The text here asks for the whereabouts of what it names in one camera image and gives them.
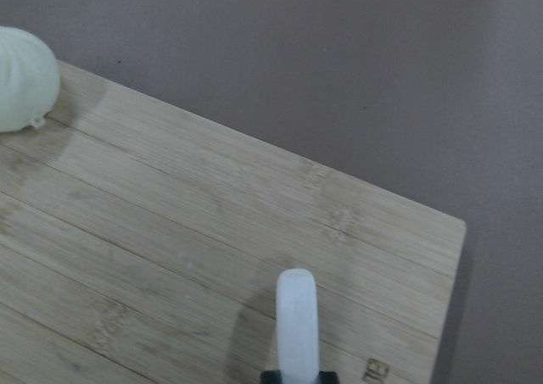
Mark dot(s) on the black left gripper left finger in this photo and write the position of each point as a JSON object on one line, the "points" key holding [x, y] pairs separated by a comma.
{"points": [[270, 377]]}

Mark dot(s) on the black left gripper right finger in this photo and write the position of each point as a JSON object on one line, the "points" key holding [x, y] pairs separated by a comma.
{"points": [[327, 377]]}

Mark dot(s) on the white ceramic spoon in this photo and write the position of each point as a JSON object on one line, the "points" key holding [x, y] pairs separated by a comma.
{"points": [[297, 327]]}

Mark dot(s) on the bamboo cutting board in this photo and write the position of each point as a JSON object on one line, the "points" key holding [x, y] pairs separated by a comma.
{"points": [[142, 244]]}

